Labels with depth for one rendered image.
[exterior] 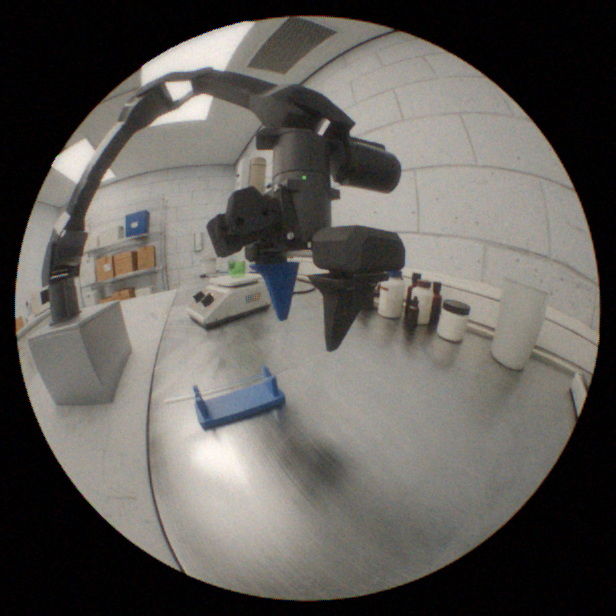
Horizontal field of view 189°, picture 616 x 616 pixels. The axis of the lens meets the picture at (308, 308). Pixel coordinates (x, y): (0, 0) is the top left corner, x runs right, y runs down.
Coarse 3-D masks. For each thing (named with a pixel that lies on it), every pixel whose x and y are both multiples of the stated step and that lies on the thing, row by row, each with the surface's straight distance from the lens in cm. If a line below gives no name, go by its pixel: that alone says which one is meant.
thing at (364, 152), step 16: (304, 96) 23; (320, 96) 23; (320, 112) 21; (336, 112) 22; (336, 128) 22; (352, 128) 22; (352, 144) 21; (368, 144) 25; (352, 160) 20; (368, 160) 21; (384, 160) 22; (352, 176) 20; (368, 176) 21; (384, 176) 22; (400, 176) 23; (384, 192) 24
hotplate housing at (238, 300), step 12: (216, 288) 50; (228, 288) 47; (240, 288) 46; (252, 288) 48; (264, 288) 50; (228, 300) 44; (240, 300) 46; (252, 300) 48; (264, 300) 51; (192, 312) 49; (216, 312) 43; (228, 312) 45; (240, 312) 47; (204, 324) 44
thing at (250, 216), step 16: (240, 192) 13; (256, 192) 13; (288, 192) 16; (240, 208) 13; (256, 208) 13; (272, 208) 14; (288, 208) 16; (208, 224) 16; (224, 224) 13; (240, 224) 15; (256, 224) 13; (272, 224) 15; (288, 224) 15; (224, 240) 14; (240, 240) 14; (256, 240) 15; (224, 256) 14
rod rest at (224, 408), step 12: (264, 372) 21; (264, 384) 23; (276, 384) 20; (228, 396) 22; (240, 396) 22; (252, 396) 22; (264, 396) 22; (276, 396) 21; (204, 408) 20; (216, 408) 21; (228, 408) 21; (240, 408) 21; (252, 408) 21; (264, 408) 21; (204, 420) 21; (216, 420) 21; (228, 420) 21
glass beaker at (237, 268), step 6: (240, 252) 49; (228, 258) 50; (234, 258) 48; (240, 258) 49; (228, 264) 50; (234, 264) 49; (240, 264) 49; (246, 264) 51; (228, 270) 50; (234, 270) 49; (240, 270) 49; (246, 270) 50; (228, 276) 51; (234, 276) 49; (240, 276) 49; (246, 276) 51
